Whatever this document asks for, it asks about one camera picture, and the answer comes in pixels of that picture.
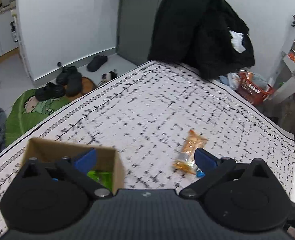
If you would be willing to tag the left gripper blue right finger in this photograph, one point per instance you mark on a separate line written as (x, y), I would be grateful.
(205, 161)

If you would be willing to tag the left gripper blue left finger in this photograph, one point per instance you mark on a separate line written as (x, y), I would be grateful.
(85, 161)

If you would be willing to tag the blue green snack packet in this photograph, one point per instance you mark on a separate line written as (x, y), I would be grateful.
(200, 174)

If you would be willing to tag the light green snack packet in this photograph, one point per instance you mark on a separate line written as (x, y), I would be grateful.
(103, 178)

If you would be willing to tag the orange cracker packet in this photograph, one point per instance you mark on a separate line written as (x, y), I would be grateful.
(185, 159)

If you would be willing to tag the brown cardboard box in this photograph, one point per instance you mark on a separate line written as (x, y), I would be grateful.
(48, 151)

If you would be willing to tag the patterned white bed blanket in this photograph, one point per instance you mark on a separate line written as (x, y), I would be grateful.
(146, 115)

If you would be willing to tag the black clog shoe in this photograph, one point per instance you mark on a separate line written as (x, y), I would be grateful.
(74, 84)
(50, 91)

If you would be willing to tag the green cartoon floor mat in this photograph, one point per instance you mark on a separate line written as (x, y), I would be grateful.
(27, 112)

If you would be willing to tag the red plastic basket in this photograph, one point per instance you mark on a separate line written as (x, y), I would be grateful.
(252, 92)

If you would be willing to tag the white paper on clothes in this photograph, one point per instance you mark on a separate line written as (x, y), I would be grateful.
(237, 41)

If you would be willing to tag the white desk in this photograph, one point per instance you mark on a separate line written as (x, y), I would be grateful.
(288, 88)

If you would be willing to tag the black clothes pile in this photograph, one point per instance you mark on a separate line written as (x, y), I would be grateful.
(197, 33)

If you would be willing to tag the black slipper by wall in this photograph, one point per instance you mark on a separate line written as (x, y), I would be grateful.
(96, 63)

